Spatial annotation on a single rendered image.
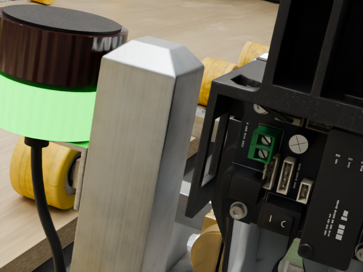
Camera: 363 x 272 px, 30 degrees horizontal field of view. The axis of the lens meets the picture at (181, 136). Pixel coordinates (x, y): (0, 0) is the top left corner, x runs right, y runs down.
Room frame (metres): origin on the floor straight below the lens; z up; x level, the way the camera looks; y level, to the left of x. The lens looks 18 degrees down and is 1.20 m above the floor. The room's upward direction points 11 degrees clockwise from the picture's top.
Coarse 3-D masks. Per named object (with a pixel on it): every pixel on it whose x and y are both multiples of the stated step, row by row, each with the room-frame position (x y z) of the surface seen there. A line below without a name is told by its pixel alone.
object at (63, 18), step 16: (16, 16) 0.29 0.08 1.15; (32, 16) 0.29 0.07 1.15; (48, 16) 0.30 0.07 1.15; (64, 16) 0.31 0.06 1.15; (80, 16) 0.31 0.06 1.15; (96, 16) 0.32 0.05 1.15; (64, 32) 0.28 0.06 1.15; (80, 32) 0.28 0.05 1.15; (96, 32) 0.28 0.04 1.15; (112, 32) 0.29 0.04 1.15; (16, 80) 0.28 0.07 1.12; (32, 144) 0.30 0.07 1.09; (48, 144) 0.31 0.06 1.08; (64, 144) 0.28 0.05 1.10; (80, 144) 0.28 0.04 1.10; (32, 160) 0.30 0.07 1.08; (80, 160) 0.28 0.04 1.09; (32, 176) 0.30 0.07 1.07; (80, 176) 0.28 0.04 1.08; (80, 192) 0.28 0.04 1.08; (48, 208) 0.30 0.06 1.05; (48, 224) 0.30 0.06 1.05; (48, 240) 0.30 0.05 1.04
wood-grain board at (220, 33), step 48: (96, 0) 2.05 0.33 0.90; (144, 0) 2.25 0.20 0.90; (192, 0) 2.50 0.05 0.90; (240, 0) 2.80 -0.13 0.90; (192, 48) 1.58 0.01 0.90; (240, 48) 1.71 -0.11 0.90; (0, 144) 0.75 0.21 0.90; (192, 144) 0.91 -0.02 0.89; (0, 192) 0.62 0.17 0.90; (0, 240) 0.53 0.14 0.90
